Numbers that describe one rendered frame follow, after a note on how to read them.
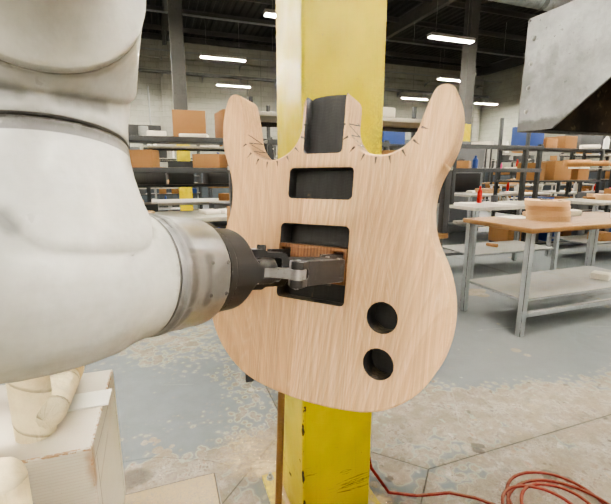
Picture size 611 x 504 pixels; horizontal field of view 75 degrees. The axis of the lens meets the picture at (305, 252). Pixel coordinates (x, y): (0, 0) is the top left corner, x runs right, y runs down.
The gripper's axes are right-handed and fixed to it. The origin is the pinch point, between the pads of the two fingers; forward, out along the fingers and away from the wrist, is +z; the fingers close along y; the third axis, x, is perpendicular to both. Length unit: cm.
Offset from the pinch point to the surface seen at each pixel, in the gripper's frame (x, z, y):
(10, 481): -14.8, -31.1, -5.7
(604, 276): -19, 422, 91
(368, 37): 63, 69, -23
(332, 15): 66, 59, -30
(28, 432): -15.0, -26.9, -11.9
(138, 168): 53, 214, -311
